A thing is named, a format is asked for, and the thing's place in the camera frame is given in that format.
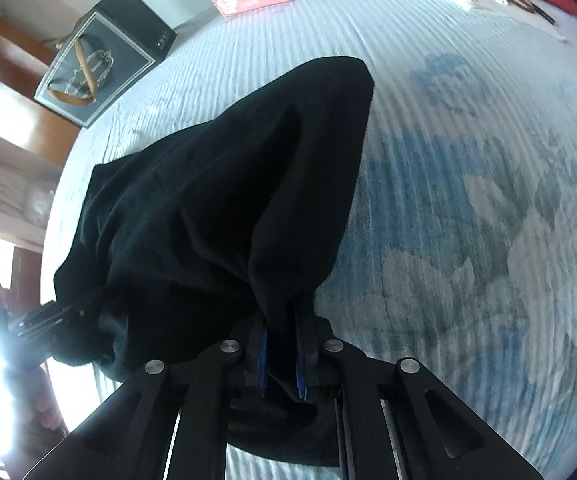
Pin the wooden headboard frame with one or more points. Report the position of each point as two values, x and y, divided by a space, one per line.
23 121

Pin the dark green gift box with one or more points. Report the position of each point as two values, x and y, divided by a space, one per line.
110 48

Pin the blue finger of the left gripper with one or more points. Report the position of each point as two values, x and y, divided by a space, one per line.
54 321

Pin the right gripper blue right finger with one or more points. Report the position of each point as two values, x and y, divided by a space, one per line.
398 420

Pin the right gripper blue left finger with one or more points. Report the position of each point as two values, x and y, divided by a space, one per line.
166 421

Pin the light blue bed sheet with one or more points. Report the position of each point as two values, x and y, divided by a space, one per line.
461 248

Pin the black printed t-shirt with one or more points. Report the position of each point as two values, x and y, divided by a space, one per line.
181 243

